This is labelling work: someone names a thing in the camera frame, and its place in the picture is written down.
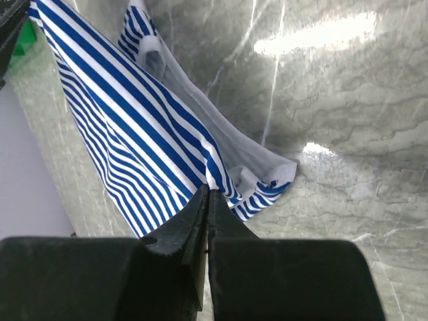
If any green plastic bin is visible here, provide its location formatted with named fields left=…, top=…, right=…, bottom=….
left=9, top=20, right=37, bottom=67

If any navy white striped tank top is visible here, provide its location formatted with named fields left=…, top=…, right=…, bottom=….
left=28, top=1, right=297, bottom=237

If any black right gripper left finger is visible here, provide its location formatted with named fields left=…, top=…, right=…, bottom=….
left=1, top=187, right=208, bottom=320

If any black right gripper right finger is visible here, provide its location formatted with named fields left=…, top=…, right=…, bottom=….
left=207, top=191, right=385, bottom=320

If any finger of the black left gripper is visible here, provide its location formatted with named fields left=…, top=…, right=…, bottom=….
left=0, top=0, right=29, bottom=89

